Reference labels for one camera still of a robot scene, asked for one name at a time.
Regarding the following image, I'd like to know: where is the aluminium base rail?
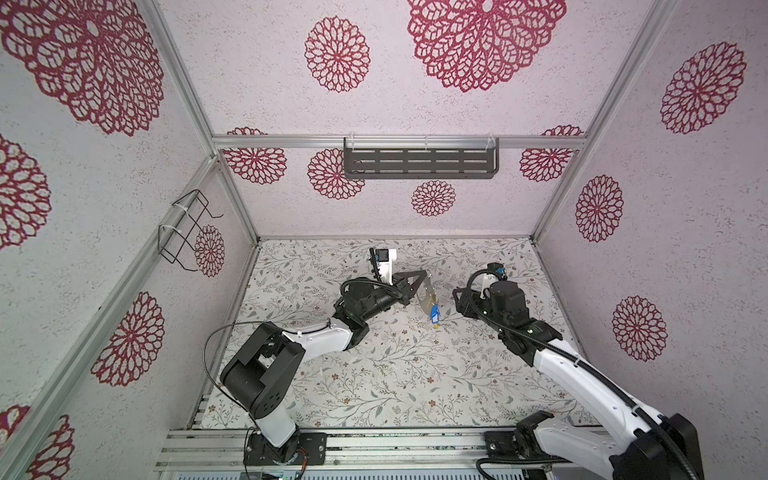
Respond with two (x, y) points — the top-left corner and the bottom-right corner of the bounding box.
(152, 427), (593, 479)

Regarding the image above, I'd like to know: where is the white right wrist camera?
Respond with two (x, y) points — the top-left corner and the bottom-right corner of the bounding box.
(479, 262), (507, 298)

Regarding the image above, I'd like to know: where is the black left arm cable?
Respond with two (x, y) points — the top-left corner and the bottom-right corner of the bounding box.
(201, 320), (271, 421)

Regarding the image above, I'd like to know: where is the black wire wall rack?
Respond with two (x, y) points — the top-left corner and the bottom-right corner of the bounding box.
(156, 189), (223, 273)

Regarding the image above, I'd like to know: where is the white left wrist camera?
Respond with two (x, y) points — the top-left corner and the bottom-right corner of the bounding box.
(369, 248), (397, 285)

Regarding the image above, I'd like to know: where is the grey slotted wall shelf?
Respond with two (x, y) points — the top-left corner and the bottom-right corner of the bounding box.
(342, 138), (500, 180)

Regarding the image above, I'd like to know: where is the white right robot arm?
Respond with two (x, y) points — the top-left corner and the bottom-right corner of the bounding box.
(452, 265), (705, 479)

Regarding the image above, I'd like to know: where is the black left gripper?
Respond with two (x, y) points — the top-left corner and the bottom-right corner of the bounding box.
(361, 270), (426, 323)

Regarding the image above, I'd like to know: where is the keyring bunch with blue tags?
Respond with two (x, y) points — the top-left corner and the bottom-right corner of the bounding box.
(416, 272), (442, 329)

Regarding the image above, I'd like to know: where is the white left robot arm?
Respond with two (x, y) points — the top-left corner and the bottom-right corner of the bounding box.
(219, 270), (428, 466)

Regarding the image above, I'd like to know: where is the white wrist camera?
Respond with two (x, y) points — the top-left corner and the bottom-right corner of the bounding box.
(479, 262), (507, 298)
(369, 248), (397, 285)

